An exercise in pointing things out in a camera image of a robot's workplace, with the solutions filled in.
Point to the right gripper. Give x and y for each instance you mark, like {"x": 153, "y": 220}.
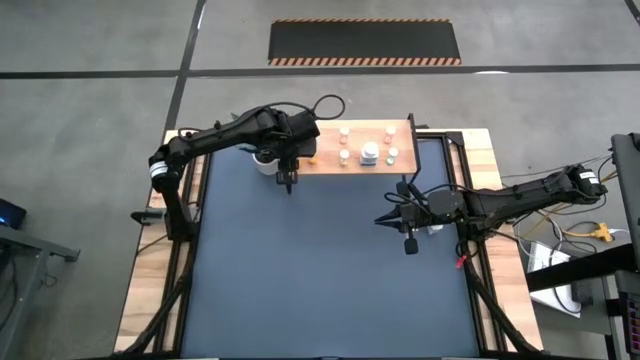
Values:
{"x": 435, "y": 210}

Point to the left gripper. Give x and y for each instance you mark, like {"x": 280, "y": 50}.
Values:
{"x": 300, "y": 125}

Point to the pale yellow pill vial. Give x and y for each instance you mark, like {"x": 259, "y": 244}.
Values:
{"x": 344, "y": 154}

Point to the small white bottle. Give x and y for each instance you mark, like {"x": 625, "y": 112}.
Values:
{"x": 344, "y": 132}
{"x": 390, "y": 131}

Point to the large white melatonin bottle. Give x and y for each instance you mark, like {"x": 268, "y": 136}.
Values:
{"x": 370, "y": 150}

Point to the blue green pill vial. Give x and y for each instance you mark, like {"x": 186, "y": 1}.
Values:
{"x": 393, "y": 151}

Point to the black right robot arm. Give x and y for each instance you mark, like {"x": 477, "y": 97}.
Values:
{"x": 525, "y": 197}

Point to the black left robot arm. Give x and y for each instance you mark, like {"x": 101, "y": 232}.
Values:
{"x": 215, "y": 137}

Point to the snake plant white pot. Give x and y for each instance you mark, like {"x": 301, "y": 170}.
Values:
{"x": 265, "y": 167}

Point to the small red clip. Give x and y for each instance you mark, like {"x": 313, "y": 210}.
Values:
{"x": 461, "y": 262}

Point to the black hazard striped floor mat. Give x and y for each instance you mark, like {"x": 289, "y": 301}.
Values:
{"x": 365, "y": 42}

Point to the blue grey table mat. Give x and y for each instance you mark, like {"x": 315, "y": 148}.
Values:
{"x": 310, "y": 325}

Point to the white box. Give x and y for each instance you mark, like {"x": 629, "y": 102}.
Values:
{"x": 540, "y": 262}

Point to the black desk bar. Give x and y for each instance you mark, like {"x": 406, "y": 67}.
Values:
{"x": 575, "y": 270}

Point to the yellow power splitter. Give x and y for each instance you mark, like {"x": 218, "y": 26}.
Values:
{"x": 601, "y": 233}

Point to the black monitor panel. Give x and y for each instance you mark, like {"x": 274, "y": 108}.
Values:
{"x": 629, "y": 175}

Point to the black keypad device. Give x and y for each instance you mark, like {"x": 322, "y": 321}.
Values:
{"x": 634, "y": 320}

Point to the grey metal stand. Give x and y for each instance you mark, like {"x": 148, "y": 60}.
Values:
{"x": 50, "y": 250}

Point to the black device blue light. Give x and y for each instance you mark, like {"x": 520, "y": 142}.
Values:
{"x": 12, "y": 215}

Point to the wooden shelf black frame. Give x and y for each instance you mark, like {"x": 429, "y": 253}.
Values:
{"x": 325, "y": 167}

